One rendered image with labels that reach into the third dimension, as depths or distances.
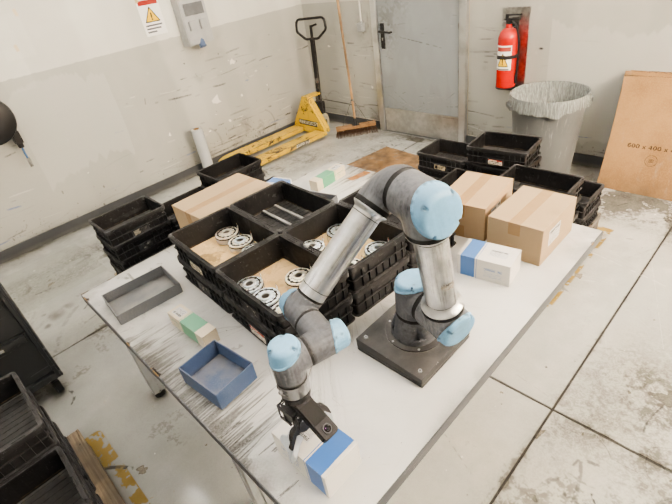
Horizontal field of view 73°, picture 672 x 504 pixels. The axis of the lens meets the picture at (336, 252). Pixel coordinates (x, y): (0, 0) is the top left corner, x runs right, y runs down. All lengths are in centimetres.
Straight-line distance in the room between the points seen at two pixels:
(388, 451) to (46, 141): 395
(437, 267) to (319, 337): 33
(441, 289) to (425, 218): 27
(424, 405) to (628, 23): 326
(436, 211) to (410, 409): 64
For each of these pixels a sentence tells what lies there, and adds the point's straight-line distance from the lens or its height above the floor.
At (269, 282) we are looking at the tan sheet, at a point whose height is 83.
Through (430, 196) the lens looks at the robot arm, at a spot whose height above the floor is 136.
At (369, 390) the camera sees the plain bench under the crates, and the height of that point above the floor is 70.
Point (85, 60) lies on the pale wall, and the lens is 467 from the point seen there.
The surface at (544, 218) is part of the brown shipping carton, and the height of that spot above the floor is 86.
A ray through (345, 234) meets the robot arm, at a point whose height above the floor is 124.
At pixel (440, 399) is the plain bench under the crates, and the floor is 70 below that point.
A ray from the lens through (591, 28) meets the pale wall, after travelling 414.
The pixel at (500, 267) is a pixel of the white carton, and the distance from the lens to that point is 175.
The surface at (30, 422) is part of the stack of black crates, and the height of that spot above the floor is 49.
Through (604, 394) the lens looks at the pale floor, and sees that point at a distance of 244.
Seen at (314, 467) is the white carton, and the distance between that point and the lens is 122.
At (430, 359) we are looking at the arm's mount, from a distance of 145.
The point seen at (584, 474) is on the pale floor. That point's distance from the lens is 218.
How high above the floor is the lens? 182
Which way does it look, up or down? 34 degrees down
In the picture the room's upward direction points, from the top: 10 degrees counter-clockwise
